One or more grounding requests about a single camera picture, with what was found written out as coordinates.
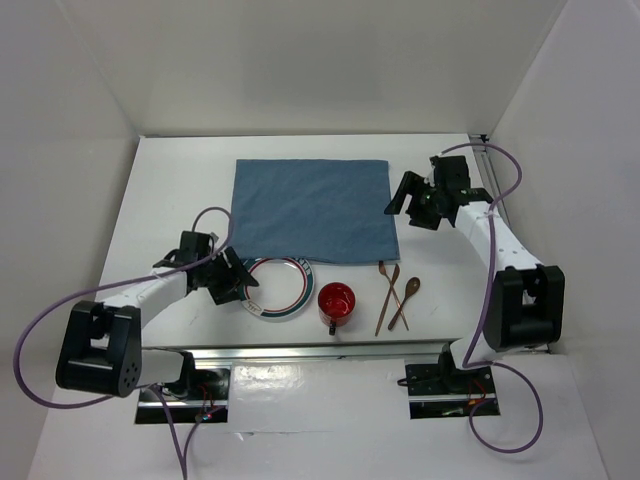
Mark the red mug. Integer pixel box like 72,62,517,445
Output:
317,282,356,336

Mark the white plate green red rim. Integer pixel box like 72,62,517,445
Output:
238,257,315,323

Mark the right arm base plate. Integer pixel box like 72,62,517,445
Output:
396,364,500,420

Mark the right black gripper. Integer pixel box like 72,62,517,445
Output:
384,170,445,231

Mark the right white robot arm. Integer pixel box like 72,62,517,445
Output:
385,156,565,392

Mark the copper spoon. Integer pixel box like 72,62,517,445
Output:
387,277,421,331

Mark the blue cloth placemat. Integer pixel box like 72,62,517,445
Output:
231,159,400,265

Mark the aluminium rail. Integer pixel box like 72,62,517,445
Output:
469,134,503,197
143,340,452,364

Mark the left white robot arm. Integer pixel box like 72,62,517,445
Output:
55,231,259,399

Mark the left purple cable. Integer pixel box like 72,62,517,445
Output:
12,205,236,480

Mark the aluminium rail front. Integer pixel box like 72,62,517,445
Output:
143,340,452,364

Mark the aluminium rail right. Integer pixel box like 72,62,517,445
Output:
469,134,503,197

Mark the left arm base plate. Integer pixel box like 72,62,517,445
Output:
134,365,231,425

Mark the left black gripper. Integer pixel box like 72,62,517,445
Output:
197,246,258,305

